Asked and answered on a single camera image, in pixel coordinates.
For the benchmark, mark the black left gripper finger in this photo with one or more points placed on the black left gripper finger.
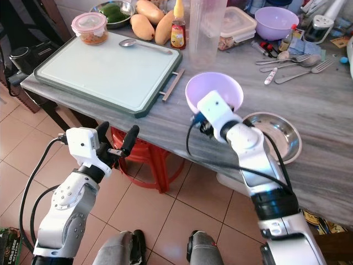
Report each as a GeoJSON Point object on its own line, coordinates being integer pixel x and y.
{"type": "Point", "coordinates": [130, 139]}
{"type": "Point", "coordinates": [103, 134]}

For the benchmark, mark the purple plastic bowl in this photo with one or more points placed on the purple plastic bowl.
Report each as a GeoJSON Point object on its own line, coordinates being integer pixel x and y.
{"type": "Point", "coordinates": [276, 23]}
{"type": "Point", "coordinates": [204, 88]}

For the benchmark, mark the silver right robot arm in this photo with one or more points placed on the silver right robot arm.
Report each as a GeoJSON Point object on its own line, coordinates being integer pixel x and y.
{"type": "Point", "coordinates": [270, 182]}

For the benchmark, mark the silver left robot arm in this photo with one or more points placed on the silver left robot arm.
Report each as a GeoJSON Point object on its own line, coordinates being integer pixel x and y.
{"type": "Point", "coordinates": [66, 212]}

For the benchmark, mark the red plastic stool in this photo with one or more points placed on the red plastic stool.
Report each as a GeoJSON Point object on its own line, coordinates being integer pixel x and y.
{"type": "Point", "coordinates": [151, 160]}

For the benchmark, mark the pale green serving tray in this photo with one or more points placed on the pale green serving tray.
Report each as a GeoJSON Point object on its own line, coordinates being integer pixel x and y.
{"type": "Point", "coordinates": [105, 72]}

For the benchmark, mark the white plastic box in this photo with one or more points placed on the white plastic box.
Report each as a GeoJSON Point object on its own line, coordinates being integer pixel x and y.
{"type": "Point", "coordinates": [231, 185]}

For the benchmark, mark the shallow steel bowl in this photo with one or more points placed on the shallow steel bowl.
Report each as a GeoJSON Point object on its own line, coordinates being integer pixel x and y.
{"type": "Point", "coordinates": [276, 132]}

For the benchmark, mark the small white red tube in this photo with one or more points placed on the small white red tube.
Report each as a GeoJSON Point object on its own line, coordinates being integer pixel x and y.
{"type": "Point", "coordinates": [272, 77]}

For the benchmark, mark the clear plastic pitcher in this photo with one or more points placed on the clear plastic pitcher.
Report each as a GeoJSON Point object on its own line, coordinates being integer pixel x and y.
{"type": "Point", "coordinates": [207, 38]}

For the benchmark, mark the steel spoon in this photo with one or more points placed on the steel spoon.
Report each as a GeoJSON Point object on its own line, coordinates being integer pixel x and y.
{"type": "Point", "coordinates": [128, 42]}
{"type": "Point", "coordinates": [309, 59]}

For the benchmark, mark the red label sauce bottle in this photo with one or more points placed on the red label sauce bottle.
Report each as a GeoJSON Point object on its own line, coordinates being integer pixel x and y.
{"type": "Point", "coordinates": [178, 33]}

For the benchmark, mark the yellow mango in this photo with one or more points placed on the yellow mango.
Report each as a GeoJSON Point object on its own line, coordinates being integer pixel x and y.
{"type": "Point", "coordinates": [142, 27]}
{"type": "Point", "coordinates": [165, 28]}
{"type": "Point", "coordinates": [150, 10]}

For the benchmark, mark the steel fork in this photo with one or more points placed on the steel fork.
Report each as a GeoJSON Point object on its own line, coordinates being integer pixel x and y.
{"type": "Point", "coordinates": [309, 70]}
{"type": "Point", "coordinates": [284, 59]}

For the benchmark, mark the clear lidded food box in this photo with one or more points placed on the clear lidded food box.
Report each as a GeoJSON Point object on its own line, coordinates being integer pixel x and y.
{"type": "Point", "coordinates": [240, 27]}

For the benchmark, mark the pink lidded food container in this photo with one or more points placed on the pink lidded food container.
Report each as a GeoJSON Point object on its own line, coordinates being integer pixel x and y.
{"type": "Point", "coordinates": [89, 27]}

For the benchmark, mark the black appliance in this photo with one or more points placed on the black appliance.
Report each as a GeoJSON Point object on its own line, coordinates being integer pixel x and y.
{"type": "Point", "coordinates": [17, 63]}

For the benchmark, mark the small red capped bottle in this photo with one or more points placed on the small red capped bottle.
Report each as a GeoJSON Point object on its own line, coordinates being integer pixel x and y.
{"type": "Point", "coordinates": [288, 41]}

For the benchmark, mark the steel bowl with green fruit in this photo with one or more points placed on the steel bowl with green fruit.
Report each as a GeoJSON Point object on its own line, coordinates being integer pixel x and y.
{"type": "Point", "coordinates": [115, 14]}

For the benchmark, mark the grey robot right leg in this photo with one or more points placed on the grey robot right leg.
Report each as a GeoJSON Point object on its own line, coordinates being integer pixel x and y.
{"type": "Point", "coordinates": [204, 251]}

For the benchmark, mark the blue cloth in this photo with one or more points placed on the blue cloth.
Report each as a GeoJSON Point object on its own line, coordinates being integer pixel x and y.
{"type": "Point", "coordinates": [309, 47]}

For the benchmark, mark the dark printed cardboard box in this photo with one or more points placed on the dark printed cardboard box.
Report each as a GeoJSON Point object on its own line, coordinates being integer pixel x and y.
{"type": "Point", "coordinates": [10, 248]}

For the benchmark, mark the dark glass jar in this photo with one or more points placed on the dark glass jar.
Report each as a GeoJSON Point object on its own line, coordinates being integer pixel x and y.
{"type": "Point", "coordinates": [319, 30]}

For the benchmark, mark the yellow printed box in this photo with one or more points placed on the yellow printed box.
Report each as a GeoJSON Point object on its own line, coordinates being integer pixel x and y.
{"type": "Point", "coordinates": [328, 229]}

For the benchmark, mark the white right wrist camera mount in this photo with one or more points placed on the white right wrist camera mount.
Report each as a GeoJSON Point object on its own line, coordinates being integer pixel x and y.
{"type": "Point", "coordinates": [218, 109]}

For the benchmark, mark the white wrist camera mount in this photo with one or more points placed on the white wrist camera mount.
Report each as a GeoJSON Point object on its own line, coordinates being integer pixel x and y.
{"type": "Point", "coordinates": [218, 109]}
{"type": "Point", "coordinates": [83, 144]}

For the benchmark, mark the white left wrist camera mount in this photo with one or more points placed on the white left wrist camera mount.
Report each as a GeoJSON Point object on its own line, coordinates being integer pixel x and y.
{"type": "Point", "coordinates": [83, 144]}

